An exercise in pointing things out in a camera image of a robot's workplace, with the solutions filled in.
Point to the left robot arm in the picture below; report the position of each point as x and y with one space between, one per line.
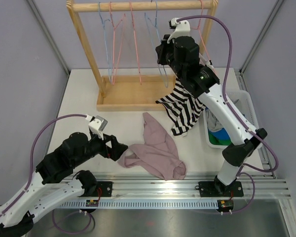
29 205

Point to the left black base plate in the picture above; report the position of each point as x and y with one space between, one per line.
104 189

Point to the aluminium mounting rail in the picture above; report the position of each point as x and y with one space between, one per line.
147 186

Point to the white plastic basket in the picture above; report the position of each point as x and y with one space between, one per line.
244 105

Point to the grey tank top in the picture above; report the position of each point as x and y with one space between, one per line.
213 124

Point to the black white striped top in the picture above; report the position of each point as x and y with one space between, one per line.
182 108

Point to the blue tank top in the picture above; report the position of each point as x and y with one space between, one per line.
221 135

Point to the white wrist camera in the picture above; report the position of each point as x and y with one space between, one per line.
181 29
96 125

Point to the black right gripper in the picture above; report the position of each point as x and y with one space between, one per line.
162 50

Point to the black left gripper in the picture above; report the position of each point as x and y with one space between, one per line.
117 148

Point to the light blue wire hanger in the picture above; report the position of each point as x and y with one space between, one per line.
107 48

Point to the green tank top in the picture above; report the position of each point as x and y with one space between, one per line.
215 141

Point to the mauve tank top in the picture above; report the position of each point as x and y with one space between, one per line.
158 155

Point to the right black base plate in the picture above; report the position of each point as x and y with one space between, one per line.
212 189

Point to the white slotted cable duct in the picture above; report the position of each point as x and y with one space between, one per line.
141 204

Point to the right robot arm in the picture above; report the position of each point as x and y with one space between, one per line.
202 83

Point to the pink wire hanger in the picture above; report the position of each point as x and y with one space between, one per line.
117 43

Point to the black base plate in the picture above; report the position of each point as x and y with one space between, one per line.
212 189
104 189

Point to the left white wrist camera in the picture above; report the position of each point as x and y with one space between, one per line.
96 125

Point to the wooden clothes rack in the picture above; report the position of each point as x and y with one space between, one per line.
129 92

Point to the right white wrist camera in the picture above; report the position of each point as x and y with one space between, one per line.
181 29

